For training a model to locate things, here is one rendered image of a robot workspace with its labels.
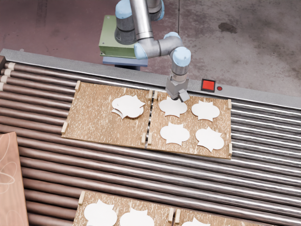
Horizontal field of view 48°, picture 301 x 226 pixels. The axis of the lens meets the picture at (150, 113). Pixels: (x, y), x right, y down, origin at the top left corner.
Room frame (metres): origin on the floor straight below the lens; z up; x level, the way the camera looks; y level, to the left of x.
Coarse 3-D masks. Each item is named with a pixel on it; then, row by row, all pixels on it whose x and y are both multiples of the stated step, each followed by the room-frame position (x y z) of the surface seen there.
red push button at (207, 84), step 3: (204, 81) 1.24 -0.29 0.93; (207, 81) 1.24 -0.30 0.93; (210, 81) 1.25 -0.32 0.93; (204, 84) 1.22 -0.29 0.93; (207, 84) 1.22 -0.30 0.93; (210, 84) 1.22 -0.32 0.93; (213, 84) 1.22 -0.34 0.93; (204, 87) 1.20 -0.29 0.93; (207, 87) 1.20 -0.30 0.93; (210, 87) 1.20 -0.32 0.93; (213, 87) 1.20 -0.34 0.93
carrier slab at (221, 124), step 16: (160, 96) 1.10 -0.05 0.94; (192, 96) 1.12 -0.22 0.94; (160, 112) 1.00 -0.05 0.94; (224, 112) 1.04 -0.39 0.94; (160, 128) 0.90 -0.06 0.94; (192, 128) 0.92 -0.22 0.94; (224, 128) 0.94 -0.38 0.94; (160, 144) 0.81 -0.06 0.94; (176, 144) 0.82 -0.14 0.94; (192, 144) 0.83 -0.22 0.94; (224, 144) 0.84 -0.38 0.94
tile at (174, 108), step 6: (162, 102) 1.06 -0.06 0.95; (168, 102) 1.06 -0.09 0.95; (174, 102) 1.07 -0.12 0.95; (180, 102) 1.07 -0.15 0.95; (162, 108) 1.02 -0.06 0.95; (168, 108) 1.02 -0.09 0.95; (174, 108) 1.03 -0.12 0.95; (180, 108) 1.03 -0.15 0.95; (186, 108) 1.03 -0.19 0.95; (168, 114) 0.99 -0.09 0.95; (174, 114) 0.99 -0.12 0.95; (180, 114) 1.00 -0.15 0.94
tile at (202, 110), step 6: (198, 102) 1.08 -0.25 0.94; (204, 102) 1.08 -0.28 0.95; (210, 102) 1.09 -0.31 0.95; (192, 108) 1.04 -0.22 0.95; (198, 108) 1.04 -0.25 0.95; (204, 108) 1.04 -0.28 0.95; (210, 108) 1.05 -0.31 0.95; (216, 108) 1.05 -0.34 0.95; (198, 114) 1.00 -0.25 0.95; (204, 114) 1.00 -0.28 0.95; (210, 114) 1.01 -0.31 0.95; (216, 114) 1.01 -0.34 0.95; (198, 120) 0.97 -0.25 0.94; (210, 120) 0.97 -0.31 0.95
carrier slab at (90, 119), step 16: (80, 96) 1.06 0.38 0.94; (96, 96) 1.07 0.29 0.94; (112, 96) 1.08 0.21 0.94; (144, 96) 1.10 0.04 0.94; (80, 112) 0.96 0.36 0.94; (96, 112) 0.97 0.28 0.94; (144, 112) 0.99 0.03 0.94; (80, 128) 0.87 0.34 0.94; (96, 128) 0.87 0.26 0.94; (112, 128) 0.88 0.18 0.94; (128, 128) 0.89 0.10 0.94; (144, 128) 0.90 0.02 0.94; (112, 144) 0.80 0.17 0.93; (128, 144) 0.80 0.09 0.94
